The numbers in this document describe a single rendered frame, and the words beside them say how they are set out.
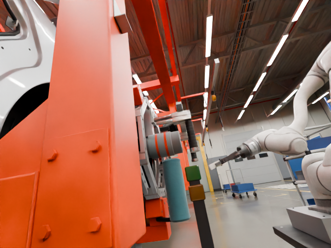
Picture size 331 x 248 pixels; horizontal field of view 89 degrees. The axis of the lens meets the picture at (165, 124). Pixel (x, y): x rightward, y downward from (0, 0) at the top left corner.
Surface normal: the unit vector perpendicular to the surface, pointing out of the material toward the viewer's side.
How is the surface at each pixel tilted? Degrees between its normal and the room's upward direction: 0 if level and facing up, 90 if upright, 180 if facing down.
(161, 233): 90
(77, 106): 90
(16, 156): 90
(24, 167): 90
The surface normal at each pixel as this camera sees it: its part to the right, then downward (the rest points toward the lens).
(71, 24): -0.16, -0.33
